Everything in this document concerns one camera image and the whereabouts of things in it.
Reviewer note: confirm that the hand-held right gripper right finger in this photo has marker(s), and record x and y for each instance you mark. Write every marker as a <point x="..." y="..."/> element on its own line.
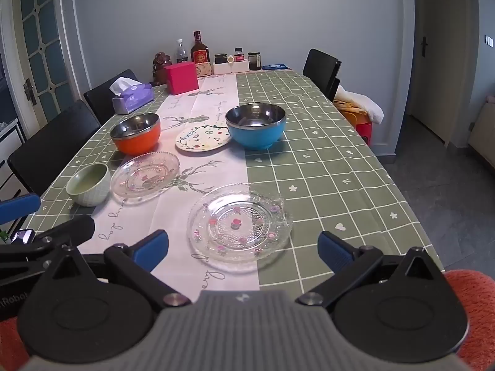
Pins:
<point x="334" y="253"/>

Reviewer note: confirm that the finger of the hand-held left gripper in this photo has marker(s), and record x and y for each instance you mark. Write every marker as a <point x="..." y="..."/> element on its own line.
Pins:
<point x="73" y="230"/>
<point x="19" y="208"/>

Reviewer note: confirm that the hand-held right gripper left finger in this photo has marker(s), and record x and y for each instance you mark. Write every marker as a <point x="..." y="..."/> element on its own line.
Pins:
<point x="152" y="249"/>

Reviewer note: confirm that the pale green ceramic bowl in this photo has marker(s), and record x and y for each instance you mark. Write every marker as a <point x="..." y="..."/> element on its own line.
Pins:
<point x="91" y="193"/>

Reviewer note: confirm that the clear glass plate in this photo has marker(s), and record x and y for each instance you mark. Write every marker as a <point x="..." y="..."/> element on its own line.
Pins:
<point x="145" y="176"/>
<point x="239" y="224"/>

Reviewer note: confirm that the orange steel bowl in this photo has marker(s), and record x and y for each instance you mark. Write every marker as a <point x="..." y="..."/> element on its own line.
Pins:
<point x="135" y="143"/>

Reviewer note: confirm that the white fruit-print plate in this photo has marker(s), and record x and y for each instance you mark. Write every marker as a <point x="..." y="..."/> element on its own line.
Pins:
<point x="201" y="139"/>

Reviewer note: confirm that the blue steel bowl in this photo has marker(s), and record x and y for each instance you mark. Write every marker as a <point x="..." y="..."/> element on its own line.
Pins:
<point x="255" y="137"/>

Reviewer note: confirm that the smartphone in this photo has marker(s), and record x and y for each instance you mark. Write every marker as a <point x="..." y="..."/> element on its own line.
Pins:
<point x="23" y="236"/>

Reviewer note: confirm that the pink deer-print table runner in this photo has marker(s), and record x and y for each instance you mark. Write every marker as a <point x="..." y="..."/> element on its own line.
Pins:
<point x="154" y="216"/>

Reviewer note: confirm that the white cabinet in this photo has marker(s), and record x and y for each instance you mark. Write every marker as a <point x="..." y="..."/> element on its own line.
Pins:
<point x="7" y="150"/>

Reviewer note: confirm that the black chair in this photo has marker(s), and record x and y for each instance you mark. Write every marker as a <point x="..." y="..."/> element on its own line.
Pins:
<point x="321" y="69"/>
<point x="54" y="139"/>
<point x="100" y="96"/>

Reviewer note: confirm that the green checked tablecloth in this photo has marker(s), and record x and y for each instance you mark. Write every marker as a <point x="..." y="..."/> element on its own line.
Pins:
<point x="328" y="170"/>

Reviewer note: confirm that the red plastic stool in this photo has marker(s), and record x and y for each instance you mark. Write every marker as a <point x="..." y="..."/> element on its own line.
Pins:
<point x="363" y="133"/>

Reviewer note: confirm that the orange plastic stool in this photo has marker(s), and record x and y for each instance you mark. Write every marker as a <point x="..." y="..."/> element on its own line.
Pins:
<point x="350" y="118"/>

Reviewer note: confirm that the purple tissue box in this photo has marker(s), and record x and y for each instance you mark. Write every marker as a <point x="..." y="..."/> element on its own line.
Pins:
<point x="133" y="98"/>

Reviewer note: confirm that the yellow patterned cloth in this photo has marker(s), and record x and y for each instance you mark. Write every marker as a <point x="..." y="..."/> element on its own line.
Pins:
<point x="344" y="105"/>

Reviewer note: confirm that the red fleece clothing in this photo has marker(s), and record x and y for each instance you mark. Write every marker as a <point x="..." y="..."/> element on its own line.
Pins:
<point x="475" y="309"/>

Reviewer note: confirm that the white fluffy cloth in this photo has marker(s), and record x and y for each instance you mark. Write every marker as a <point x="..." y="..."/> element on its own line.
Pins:
<point x="363" y="102"/>

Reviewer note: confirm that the glass panel door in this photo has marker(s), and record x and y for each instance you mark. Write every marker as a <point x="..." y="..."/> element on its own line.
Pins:
<point x="38" y="46"/>

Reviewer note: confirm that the pink box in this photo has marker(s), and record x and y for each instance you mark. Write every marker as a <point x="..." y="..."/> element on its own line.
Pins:
<point x="181" y="79"/>

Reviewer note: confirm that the brown figurine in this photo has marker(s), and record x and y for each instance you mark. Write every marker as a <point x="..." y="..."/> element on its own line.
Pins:
<point x="160" y="65"/>

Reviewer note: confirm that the small wooden radio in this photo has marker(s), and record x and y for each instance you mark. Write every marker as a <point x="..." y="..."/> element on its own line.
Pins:
<point x="205" y="70"/>

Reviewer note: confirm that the beige sofa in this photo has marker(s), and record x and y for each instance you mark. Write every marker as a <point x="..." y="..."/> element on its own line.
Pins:
<point x="483" y="131"/>

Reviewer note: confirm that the white box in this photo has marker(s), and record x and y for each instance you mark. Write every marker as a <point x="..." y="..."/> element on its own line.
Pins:
<point x="240" y="67"/>
<point x="222" y="68"/>

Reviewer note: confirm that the blue packet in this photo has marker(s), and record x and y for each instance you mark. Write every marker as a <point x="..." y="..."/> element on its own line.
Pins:
<point x="276" y="67"/>

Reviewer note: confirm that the clear water bottle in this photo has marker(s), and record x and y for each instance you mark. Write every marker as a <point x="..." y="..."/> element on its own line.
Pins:
<point x="181" y="54"/>

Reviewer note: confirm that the black jar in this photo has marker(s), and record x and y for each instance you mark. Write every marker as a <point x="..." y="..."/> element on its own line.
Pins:
<point x="221" y="58"/>

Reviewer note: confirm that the brown liquor bottle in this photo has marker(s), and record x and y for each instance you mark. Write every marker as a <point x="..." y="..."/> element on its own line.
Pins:
<point x="200" y="52"/>

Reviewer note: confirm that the dark glass jar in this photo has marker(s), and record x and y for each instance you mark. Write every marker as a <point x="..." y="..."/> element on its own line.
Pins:
<point x="254" y="62"/>

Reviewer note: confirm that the red label jar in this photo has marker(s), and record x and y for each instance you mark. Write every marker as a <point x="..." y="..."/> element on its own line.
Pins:
<point x="238" y="55"/>

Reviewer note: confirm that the white door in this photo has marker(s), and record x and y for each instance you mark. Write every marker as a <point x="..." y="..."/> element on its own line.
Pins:
<point x="441" y="65"/>

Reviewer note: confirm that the wall light switch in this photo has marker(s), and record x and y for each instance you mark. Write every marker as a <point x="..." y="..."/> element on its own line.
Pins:
<point x="489" y="41"/>

